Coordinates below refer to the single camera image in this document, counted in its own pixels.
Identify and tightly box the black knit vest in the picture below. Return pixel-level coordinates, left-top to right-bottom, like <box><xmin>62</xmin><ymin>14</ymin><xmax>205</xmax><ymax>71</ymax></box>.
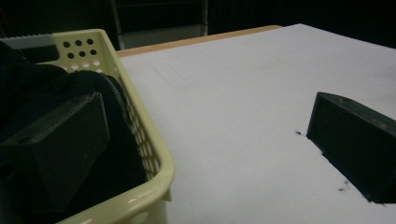
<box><xmin>0</xmin><ymin>40</ymin><xmax>148</xmax><ymax>224</ymax></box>

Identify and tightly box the white table mat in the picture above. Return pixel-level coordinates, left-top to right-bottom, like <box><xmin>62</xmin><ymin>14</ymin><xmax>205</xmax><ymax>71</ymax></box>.
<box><xmin>120</xmin><ymin>22</ymin><xmax>396</xmax><ymax>224</ymax></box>

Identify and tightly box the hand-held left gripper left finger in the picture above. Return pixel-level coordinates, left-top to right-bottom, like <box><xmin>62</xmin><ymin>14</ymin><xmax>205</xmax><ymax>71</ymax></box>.
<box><xmin>0</xmin><ymin>91</ymin><xmax>110</xmax><ymax>216</ymax></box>

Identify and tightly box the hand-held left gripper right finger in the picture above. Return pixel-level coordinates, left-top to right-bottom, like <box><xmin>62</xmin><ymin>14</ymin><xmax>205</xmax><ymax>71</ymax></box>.
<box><xmin>306</xmin><ymin>91</ymin><xmax>396</xmax><ymax>204</ymax></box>

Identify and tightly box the pale yellow plastic basket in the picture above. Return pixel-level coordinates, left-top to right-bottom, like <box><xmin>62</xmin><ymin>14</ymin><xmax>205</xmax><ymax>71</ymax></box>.
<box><xmin>0</xmin><ymin>28</ymin><xmax>176</xmax><ymax>224</ymax></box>

